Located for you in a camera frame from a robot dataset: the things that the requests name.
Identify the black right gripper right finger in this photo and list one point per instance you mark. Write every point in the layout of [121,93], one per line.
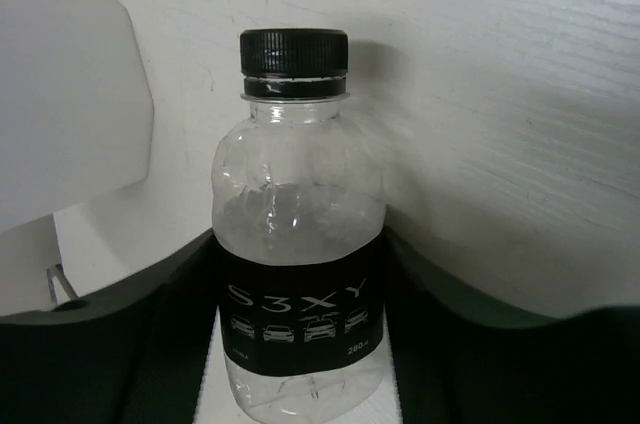
[460,356]

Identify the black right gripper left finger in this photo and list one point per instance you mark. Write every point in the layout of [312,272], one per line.
[132,352]

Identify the small black label bottle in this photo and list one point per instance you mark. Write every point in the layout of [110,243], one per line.
[298,214]

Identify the white translucent plastic bin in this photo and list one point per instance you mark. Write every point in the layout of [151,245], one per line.
[76,107]

